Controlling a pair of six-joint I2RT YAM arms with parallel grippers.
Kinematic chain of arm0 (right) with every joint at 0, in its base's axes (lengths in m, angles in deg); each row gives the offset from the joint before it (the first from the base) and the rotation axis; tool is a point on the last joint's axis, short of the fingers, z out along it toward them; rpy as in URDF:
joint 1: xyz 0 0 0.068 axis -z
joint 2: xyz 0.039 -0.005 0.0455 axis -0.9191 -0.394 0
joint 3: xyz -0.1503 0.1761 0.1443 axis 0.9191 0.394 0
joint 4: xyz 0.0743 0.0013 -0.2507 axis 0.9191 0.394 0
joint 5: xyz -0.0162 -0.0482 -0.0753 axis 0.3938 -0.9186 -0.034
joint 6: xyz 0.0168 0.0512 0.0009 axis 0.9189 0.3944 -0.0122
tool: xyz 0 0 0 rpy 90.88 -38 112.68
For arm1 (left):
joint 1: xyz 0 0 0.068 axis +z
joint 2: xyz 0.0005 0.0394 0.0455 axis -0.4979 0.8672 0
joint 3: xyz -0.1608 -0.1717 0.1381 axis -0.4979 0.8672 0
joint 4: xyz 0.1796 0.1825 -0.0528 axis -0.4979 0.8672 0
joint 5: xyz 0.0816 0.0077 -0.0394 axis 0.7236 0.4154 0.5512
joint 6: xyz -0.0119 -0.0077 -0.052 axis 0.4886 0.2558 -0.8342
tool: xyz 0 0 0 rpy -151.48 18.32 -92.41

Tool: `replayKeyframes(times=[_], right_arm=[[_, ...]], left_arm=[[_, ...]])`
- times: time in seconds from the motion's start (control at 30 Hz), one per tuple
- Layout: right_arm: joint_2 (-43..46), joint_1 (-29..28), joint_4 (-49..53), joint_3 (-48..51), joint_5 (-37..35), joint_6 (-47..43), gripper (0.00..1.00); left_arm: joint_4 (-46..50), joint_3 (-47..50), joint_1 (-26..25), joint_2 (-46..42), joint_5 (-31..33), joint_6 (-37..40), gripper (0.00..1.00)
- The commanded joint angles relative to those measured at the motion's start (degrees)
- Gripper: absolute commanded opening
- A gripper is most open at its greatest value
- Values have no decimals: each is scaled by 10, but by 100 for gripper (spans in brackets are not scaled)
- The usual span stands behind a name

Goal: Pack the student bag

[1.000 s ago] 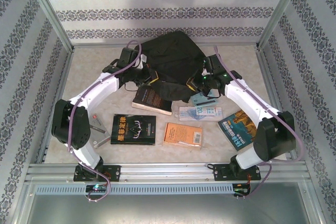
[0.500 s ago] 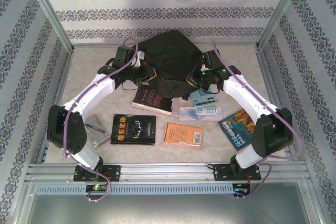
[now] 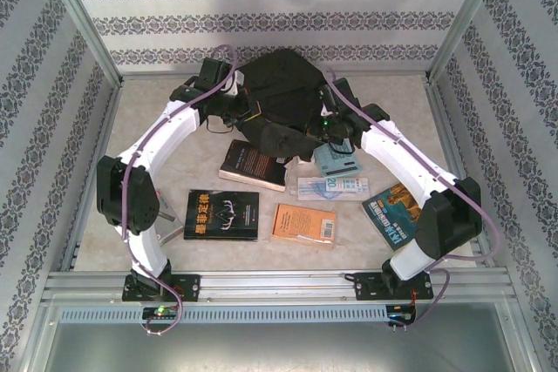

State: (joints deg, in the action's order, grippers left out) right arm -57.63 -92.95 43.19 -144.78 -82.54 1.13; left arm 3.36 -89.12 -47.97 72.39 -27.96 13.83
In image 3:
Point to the clear pen pack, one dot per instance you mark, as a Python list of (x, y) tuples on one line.
[(322, 189)]

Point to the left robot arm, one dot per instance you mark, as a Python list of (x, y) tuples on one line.
[(170, 132)]

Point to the teal calculator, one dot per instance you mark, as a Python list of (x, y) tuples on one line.
[(338, 165)]

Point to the thin aluminium rail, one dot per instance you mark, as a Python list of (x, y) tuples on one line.
[(392, 75)]

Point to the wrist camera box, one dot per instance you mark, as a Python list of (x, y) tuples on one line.
[(324, 107), (236, 82)]

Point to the orange paperback book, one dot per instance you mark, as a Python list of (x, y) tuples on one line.
[(301, 224)]

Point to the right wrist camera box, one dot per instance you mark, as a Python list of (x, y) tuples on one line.
[(324, 107)]

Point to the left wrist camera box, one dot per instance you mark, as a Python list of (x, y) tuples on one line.
[(236, 82)]

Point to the black book gold title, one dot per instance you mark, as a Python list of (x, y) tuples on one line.
[(222, 215)]

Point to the aluminium frame post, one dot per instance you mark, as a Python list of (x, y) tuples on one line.
[(80, 15), (466, 15)]

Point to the grey blister card package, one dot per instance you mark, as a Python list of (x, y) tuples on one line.
[(172, 228)]

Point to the thick dark brown book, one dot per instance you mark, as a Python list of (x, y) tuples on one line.
[(248, 165)]

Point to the aluminium mounting rail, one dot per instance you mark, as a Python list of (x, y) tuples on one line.
[(279, 285)]

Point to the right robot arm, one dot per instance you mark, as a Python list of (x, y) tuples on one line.
[(401, 158)]

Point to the aluminium side rail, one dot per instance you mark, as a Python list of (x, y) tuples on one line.
[(110, 110), (444, 128)]

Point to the black backpack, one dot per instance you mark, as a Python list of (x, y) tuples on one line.
[(283, 84)]

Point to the grey metal sheet panel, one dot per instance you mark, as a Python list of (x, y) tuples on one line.
[(279, 350)]

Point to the blue book landscape cover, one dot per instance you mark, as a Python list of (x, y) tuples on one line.
[(388, 215)]

